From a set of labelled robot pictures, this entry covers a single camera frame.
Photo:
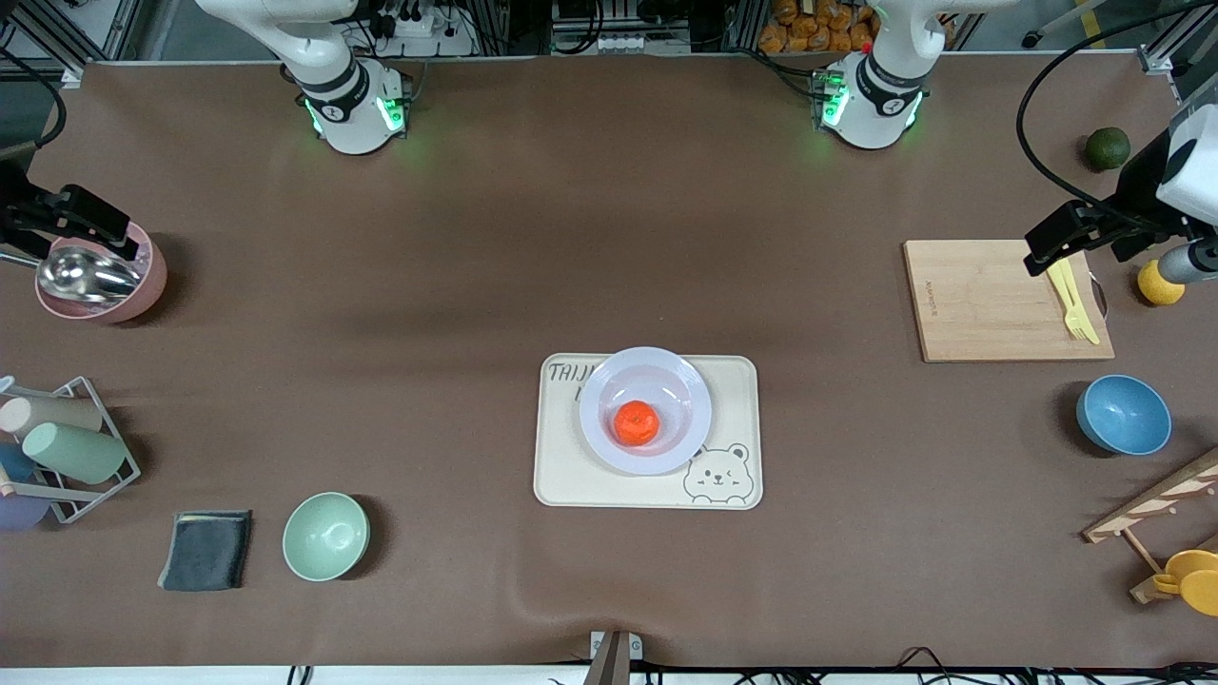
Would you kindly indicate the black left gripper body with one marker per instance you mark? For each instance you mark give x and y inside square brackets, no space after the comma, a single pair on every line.
[1135,198]

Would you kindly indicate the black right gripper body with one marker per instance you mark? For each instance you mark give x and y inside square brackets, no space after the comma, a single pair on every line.
[13,206]

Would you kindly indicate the white round plate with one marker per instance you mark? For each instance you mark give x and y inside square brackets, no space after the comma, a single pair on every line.
[676,381]

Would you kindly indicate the orange mandarin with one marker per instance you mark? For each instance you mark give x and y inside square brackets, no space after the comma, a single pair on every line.
[636,423]

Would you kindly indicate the metal scoop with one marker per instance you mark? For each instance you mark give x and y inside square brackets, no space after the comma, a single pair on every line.
[81,271]

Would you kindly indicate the clear ice cubes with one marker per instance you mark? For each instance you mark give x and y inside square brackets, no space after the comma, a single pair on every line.
[138,257]

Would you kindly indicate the yellow plastic fork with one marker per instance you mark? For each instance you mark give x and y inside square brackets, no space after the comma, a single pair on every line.
[1066,300]

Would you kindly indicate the dark green round fruit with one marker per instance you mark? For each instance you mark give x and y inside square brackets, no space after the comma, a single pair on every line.
[1108,149]

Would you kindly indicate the yellow plastic knife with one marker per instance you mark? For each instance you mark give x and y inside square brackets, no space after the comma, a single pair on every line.
[1080,300]

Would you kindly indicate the yellow lemon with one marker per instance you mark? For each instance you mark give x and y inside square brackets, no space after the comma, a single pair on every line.
[1156,288]

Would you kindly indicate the pink bowl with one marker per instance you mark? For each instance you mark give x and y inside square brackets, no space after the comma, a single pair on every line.
[143,285]

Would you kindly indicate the wooden cutting board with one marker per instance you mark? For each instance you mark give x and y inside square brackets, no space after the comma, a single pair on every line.
[990,304]

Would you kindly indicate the blue bowl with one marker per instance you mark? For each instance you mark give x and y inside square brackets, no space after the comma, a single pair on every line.
[1123,416]

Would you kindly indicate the beige cup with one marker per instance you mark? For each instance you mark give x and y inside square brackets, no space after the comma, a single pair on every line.
[52,414]

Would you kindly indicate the green cup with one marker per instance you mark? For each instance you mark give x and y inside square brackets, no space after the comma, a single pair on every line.
[76,452]

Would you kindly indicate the blue cup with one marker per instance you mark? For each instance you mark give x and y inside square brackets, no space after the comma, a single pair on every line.
[14,463]

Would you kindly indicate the wooden rack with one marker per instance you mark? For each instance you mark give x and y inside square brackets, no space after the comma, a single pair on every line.
[1156,499]

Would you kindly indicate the purple cup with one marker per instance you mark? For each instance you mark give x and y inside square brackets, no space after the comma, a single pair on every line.
[19,512]

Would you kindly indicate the bag of oranges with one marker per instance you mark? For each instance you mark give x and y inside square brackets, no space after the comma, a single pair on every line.
[809,29]

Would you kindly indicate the grey folded cloth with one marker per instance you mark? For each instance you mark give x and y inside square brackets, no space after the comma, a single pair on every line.
[205,550]

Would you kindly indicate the yellow cup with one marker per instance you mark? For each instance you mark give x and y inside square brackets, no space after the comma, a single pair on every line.
[1194,580]

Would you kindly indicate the beige bear print tray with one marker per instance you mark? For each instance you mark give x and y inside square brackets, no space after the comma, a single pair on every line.
[733,400]

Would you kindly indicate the white power strip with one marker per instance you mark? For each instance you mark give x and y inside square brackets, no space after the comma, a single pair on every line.
[433,38]

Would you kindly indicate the green bowl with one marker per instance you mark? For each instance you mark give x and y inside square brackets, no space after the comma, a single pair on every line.
[325,538]

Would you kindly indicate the metal table edge bracket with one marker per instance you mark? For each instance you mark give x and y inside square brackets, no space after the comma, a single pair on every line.
[614,656]

